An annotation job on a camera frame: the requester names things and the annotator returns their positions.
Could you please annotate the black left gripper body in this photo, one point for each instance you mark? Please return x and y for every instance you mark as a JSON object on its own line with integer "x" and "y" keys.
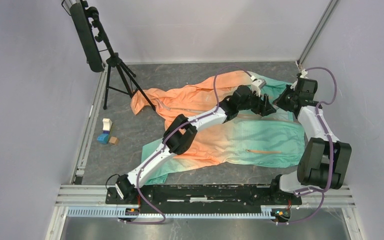
{"x": 253, "y": 103}

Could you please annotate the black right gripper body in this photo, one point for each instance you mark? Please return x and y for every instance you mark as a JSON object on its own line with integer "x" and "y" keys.
{"x": 284, "y": 100}

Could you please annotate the orange and teal jacket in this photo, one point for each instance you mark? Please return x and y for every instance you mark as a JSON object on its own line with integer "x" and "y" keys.
{"x": 274, "y": 141}

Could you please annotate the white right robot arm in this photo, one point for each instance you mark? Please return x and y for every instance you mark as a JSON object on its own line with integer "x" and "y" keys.
{"x": 324, "y": 162}

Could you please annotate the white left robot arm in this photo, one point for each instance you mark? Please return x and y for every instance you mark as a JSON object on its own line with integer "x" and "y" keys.
{"x": 179, "y": 136}

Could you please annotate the brown wooden cube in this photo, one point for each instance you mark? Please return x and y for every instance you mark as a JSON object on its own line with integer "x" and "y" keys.
{"x": 113, "y": 140}

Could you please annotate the white wooden block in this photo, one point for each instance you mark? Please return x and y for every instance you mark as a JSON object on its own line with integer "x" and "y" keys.
{"x": 107, "y": 124}

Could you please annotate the blue wooden block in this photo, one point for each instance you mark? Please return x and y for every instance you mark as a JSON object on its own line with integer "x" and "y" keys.
{"x": 103, "y": 138}

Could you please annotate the black light panel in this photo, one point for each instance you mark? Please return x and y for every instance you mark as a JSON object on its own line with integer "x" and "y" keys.
{"x": 84, "y": 31}

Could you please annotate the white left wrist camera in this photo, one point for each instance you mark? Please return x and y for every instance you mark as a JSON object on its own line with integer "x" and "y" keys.
{"x": 256, "y": 85}

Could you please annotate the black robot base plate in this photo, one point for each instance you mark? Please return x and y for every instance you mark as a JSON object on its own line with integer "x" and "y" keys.
{"x": 205, "y": 199}

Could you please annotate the aluminium frame rail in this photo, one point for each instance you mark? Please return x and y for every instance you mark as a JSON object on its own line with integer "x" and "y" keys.
{"x": 88, "y": 132}

